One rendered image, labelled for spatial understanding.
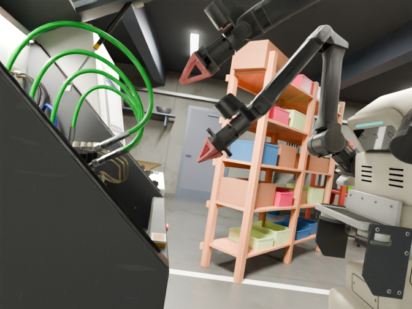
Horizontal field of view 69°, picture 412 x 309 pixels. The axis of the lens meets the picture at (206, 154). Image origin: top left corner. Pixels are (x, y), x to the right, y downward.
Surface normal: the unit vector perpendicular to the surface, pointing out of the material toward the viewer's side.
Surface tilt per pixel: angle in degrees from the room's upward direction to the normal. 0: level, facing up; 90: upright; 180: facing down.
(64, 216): 90
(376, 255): 90
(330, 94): 77
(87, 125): 90
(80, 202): 90
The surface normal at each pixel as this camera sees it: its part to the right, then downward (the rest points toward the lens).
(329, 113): 0.21, -0.28
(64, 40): 0.15, 0.03
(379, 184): -1.00, -0.01
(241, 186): -0.59, -0.08
